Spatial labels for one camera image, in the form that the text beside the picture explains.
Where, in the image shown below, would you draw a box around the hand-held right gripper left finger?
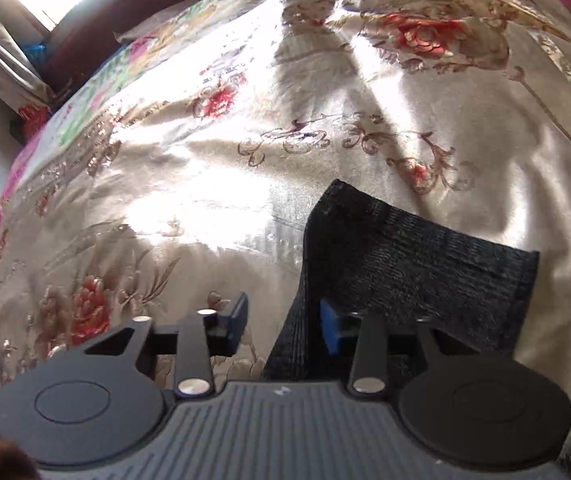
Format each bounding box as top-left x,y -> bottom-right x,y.
84,293 -> 249,402

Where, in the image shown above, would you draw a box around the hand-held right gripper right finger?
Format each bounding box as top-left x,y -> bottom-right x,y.
318,299 -> 472,401

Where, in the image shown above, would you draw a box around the black knit pants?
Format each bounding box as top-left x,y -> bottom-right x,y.
261,179 -> 540,382

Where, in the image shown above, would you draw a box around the floral satin bedspread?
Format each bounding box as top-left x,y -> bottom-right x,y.
0,0 -> 571,476

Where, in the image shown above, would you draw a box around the red gift bag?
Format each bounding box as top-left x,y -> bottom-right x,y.
15,104 -> 52,142

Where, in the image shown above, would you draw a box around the beige cloth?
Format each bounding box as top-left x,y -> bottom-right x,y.
114,0 -> 202,45

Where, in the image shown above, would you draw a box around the blue plastic bag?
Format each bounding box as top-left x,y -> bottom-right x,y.
19,40 -> 48,67

